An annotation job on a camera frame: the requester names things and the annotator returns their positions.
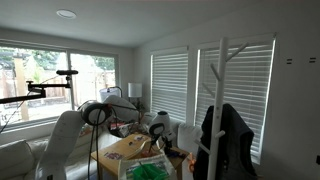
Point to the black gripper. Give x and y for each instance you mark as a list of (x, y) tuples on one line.
[(166, 141)]

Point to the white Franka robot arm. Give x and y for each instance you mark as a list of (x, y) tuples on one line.
[(66, 140)]

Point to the orange toy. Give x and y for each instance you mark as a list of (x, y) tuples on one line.
[(146, 154)]

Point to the orange object beside table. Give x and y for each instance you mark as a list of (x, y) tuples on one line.
[(191, 163)]

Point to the small items on table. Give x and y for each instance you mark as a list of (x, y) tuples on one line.
[(138, 137)]

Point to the small patterned cushion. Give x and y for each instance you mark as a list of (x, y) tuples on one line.
[(128, 128)]

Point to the wooden coffee table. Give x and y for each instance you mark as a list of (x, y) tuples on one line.
[(116, 150)]

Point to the narrow white window blind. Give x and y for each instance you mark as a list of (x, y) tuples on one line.
[(169, 86)]

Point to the black jacket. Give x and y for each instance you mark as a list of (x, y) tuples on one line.
[(235, 146)]

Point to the white shade floor lamp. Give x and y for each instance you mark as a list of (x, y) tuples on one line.
[(135, 90)]

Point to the white coat rack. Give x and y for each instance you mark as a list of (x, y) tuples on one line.
[(220, 100)]

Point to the arc lamp with pale shade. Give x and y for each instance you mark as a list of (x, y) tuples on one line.
[(109, 91)]

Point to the floral patterned pillow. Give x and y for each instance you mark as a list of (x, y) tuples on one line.
[(85, 130)]

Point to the wide white window blind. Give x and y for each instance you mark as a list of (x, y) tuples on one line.
[(245, 96)]

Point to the white sofa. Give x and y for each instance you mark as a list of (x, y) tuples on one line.
[(16, 156)]

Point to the round ceiling light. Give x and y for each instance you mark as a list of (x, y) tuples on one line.
[(66, 13)]

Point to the black stereo camera bar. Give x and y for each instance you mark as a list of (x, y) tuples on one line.
[(67, 72)]

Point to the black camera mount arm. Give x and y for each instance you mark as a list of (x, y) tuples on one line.
[(36, 90)]

